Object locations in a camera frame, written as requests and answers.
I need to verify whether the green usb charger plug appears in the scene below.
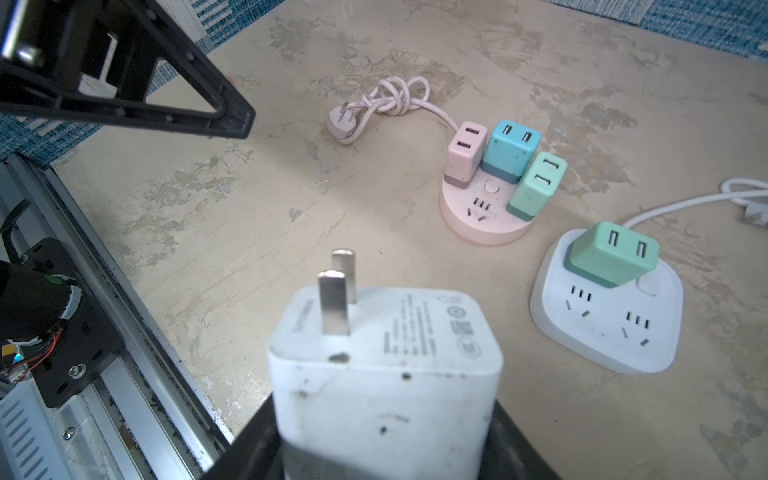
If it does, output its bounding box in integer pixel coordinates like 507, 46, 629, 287
506, 152, 568, 221

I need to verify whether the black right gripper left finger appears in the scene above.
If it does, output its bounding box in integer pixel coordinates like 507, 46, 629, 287
201, 395, 282, 480

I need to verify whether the white square power strip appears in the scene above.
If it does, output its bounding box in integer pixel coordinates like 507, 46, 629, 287
530, 229, 684, 374

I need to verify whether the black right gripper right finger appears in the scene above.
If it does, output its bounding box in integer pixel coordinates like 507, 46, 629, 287
485, 401, 561, 480

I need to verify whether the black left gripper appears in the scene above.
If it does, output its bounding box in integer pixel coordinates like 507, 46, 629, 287
1, 1, 256, 139

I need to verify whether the pink round power strip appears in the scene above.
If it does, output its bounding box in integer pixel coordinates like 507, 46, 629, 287
439, 169, 533, 247

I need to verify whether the pink usb charger plug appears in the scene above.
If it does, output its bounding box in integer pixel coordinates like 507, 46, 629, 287
444, 121, 488, 189

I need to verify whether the teal usb charger plug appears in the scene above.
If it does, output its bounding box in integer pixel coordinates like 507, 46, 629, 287
480, 120, 542, 184

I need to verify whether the white usb charger plug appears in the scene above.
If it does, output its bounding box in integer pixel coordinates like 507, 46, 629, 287
267, 249, 504, 479

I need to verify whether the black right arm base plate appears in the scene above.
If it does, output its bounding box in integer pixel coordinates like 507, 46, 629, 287
1, 238, 124, 408

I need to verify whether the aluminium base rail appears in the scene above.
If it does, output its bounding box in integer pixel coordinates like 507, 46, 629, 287
1, 154, 234, 479

